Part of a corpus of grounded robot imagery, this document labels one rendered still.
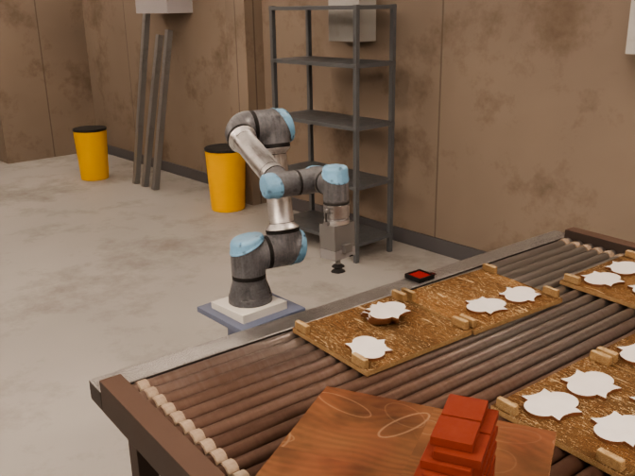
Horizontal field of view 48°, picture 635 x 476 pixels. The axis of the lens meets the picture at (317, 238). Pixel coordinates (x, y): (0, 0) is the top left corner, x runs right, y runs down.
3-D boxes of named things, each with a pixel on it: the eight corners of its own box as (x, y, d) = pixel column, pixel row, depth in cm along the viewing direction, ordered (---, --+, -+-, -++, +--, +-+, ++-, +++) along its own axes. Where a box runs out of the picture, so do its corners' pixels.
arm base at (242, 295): (219, 300, 247) (217, 274, 244) (253, 289, 257) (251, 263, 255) (247, 312, 237) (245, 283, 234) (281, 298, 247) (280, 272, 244)
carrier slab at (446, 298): (397, 298, 240) (397, 294, 240) (482, 272, 262) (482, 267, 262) (474, 335, 213) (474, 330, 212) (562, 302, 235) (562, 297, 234)
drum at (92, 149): (86, 183, 800) (80, 131, 782) (73, 178, 827) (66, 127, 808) (117, 178, 823) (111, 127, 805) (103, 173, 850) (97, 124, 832)
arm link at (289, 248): (259, 267, 251) (241, 111, 244) (298, 260, 258) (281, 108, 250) (272, 272, 241) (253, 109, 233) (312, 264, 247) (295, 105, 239)
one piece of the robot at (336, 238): (340, 216, 199) (341, 271, 204) (361, 210, 205) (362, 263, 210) (316, 211, 206) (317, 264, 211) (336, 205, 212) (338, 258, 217)
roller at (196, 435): (177, 450, 168) (175, 432, 166) (629, 265, 279) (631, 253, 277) (186, 460, 164) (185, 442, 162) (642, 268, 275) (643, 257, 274)
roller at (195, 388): (141, 414, 183) (139, 397, 181) (584, 252, 294) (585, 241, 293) (149, 422, 179) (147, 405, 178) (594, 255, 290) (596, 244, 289)
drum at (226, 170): (256, 208, 691) (253, 146, 673) (222, 215, 667) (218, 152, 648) (233, 200, 718) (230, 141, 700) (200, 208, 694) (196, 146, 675)
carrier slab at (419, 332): (292, 331, 217) (292, 327, 216) (392, 298, 240) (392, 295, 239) (367, 377, 190) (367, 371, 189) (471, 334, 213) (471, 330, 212)
